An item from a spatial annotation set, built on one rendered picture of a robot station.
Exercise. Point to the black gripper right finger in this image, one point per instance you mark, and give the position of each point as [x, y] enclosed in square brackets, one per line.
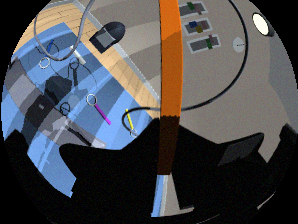
[197, 162]

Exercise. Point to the orange handle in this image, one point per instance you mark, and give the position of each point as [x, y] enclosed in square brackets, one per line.
[171, 83]

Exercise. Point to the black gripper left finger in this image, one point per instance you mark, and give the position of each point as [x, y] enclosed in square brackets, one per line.
[134, 166]

